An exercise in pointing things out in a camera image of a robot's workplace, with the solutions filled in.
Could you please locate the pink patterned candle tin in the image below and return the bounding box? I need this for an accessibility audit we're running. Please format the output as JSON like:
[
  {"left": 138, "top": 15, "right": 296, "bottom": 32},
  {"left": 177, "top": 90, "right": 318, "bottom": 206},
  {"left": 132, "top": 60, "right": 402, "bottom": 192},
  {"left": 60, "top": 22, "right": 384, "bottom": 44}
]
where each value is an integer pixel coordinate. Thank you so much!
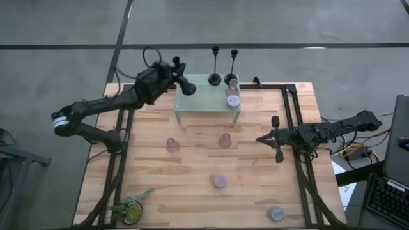
[{"left": 212, "top": 174, "right": 228, "bottom": 190}]

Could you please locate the grey candle tin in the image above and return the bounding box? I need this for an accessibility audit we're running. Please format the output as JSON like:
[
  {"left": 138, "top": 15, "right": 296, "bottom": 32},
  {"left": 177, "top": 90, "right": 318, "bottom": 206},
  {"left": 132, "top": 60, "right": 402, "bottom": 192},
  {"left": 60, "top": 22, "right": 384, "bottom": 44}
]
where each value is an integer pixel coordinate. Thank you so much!
[{"left": 268, "top": 206, "right": 286, "bottom": 223}]

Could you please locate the black aluminium table frame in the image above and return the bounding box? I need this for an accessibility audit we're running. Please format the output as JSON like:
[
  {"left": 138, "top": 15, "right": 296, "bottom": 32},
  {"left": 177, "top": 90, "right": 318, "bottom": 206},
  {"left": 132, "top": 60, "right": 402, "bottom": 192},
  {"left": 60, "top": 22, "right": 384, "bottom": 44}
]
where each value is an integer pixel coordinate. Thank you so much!
[{"left": 76, "top": 83, "right": 348, "bottom": 228}]

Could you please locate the pink ribbed glass candle holder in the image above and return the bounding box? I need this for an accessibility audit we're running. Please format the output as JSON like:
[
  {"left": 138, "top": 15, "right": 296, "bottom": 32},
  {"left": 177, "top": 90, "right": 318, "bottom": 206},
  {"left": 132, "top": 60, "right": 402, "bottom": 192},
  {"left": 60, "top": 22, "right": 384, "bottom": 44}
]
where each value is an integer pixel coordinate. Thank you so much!
[
  {"left": 217, "top": 133, "right": 233, "bottom": 150},
  {"left": 224, "top": 78, "right": 240, "bottom": 98},
  {"left": 166, "top": 137, "right": 181, "bottom": 153}
]

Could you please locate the grey open laptop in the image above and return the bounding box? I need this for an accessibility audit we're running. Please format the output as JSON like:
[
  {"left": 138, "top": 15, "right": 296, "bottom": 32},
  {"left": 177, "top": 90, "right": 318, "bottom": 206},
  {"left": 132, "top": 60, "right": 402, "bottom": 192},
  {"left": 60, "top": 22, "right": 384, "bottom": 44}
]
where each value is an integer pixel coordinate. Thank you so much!
[{"left": 358, "top": 94, "right": 409, "bottom": 230}]

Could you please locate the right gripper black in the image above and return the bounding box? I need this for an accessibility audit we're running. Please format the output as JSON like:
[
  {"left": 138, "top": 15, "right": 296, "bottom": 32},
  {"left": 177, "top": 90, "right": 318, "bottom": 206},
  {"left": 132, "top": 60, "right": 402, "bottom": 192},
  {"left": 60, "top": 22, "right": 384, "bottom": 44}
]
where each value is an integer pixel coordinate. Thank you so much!
[{"left": 255, "top": 115, "right": 291, "bottom": 164}]

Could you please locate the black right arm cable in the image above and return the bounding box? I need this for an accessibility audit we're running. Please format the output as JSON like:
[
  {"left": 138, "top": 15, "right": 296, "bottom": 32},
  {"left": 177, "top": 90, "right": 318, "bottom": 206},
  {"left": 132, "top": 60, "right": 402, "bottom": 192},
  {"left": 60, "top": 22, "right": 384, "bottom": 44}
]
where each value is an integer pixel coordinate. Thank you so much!
[{"left": 297, "top": 123, "right": 359, "bottom": 161}]

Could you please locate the black power brick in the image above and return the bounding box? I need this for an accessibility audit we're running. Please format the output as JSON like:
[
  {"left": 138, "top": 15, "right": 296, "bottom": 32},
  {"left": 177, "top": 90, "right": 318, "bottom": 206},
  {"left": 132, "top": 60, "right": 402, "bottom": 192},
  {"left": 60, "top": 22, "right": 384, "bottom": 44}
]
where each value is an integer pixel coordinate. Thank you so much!
[{"left": 346, "top": 148, "right": 373, "bottom": 162}]

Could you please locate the pale floral candle tin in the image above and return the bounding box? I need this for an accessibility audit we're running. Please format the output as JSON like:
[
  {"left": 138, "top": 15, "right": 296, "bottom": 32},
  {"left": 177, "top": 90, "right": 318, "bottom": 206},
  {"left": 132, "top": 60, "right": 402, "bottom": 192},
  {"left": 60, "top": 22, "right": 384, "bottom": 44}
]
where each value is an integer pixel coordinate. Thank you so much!
[{"left": 226, "top": 95, "right": 242, "bottom": 110}]

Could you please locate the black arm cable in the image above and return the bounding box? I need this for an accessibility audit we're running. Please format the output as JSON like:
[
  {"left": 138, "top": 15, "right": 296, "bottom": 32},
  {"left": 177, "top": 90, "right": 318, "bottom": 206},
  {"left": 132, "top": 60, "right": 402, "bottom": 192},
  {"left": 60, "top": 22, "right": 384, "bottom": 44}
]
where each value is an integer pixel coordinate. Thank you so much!
[
  {"left": 142, "top": 46, "right": 163, "bottom": 69},
  {"left": 297, "top": 123, "right": 359, "bottom": 161}
]

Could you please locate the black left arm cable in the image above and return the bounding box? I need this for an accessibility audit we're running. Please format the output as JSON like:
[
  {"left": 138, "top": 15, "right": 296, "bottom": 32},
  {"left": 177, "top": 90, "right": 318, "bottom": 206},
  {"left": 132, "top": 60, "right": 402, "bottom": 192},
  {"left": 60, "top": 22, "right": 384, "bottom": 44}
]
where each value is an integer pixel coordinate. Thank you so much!
[{"left": 142, "top": 46, "right": 163, "bottom": 69}]

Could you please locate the green potted plant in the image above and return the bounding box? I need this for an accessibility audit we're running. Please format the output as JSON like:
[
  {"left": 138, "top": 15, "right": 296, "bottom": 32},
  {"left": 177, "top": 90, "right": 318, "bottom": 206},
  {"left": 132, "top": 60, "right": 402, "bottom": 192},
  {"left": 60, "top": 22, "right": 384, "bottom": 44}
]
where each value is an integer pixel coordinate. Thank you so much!
[{"left": 111, "top": 187, "right": 156, "bottom": 226}]

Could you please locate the yellow cable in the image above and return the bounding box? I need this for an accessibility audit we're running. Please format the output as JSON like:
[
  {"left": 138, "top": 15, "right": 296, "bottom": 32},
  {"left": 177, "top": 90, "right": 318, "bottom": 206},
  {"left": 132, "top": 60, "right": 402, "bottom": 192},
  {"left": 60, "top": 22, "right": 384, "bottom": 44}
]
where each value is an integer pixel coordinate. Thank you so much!
[{"left": 340, "top": 127, "right": 392, "bottom": 162}]

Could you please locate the green perforated metal shelf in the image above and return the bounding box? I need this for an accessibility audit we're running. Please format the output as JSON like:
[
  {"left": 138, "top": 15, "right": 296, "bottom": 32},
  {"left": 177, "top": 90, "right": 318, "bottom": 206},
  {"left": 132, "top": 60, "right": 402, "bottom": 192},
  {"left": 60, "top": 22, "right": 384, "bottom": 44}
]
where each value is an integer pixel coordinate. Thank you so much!
[{"left": 174, "top": 73, "right": 242, "bottom": 124}]

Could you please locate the white paper sheet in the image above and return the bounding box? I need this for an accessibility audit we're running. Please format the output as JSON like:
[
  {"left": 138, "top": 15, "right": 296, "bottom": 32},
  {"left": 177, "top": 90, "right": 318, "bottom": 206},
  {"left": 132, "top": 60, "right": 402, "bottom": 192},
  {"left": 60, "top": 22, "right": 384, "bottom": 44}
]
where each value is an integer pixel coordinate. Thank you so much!
[{"left": 331, "top": 160, "right": 358, "bottom": 209}]

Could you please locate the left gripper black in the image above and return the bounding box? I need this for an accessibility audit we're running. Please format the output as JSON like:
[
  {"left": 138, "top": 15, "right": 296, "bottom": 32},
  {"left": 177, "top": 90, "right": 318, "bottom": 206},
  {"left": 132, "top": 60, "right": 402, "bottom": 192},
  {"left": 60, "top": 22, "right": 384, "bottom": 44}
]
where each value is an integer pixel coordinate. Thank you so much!
[{"left": 156, "top": 62, "right": 188, "bottom": 92}]

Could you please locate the black metal stand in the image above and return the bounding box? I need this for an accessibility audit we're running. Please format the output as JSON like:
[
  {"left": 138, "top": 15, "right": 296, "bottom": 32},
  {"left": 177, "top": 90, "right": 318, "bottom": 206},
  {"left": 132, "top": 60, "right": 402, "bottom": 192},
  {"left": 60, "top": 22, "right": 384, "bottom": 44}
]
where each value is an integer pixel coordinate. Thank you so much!
[{"left": 0, "top": 127, "right": 52, "bottom": 230}]

